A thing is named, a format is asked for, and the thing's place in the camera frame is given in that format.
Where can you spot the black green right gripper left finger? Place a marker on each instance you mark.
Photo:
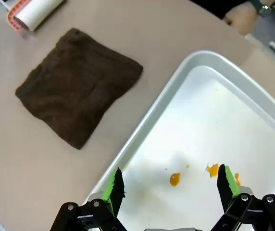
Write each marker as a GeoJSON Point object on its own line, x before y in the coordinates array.
{"type": "Point", "coordinates": [114, 190]}

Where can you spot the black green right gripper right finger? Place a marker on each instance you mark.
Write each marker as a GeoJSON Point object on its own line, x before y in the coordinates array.
{"type": "Point", "coordinates": [225, 190]}

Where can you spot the dark brown cloth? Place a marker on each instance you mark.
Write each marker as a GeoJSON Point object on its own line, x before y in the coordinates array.
{"type": "Point", "coordinates": [79, 91]}

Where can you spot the person's left hand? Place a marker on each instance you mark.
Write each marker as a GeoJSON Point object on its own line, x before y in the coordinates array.
{"type": "Point", "coordinates": [242, 18]}

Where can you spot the orange sauce blob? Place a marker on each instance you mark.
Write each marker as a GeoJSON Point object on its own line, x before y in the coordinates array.
{"type": "Point", "coordinates": [174, 179]}
{"type": "Point", "coordinates": [237, 179]}
{"type": "Point", "coordinates": [212, 169]}

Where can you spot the silver metal tray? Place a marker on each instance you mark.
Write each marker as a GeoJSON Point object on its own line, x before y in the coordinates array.
{"type": "Point", "coordinates": [200, 120]}

